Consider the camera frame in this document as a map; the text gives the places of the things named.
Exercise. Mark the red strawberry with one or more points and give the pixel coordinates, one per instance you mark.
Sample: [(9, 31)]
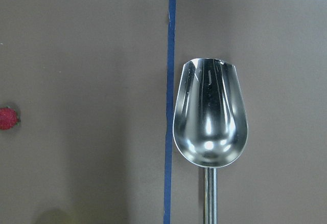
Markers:
[(9, 118)]

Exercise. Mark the metal scoop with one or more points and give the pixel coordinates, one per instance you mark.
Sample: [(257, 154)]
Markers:
[(210, 126)]

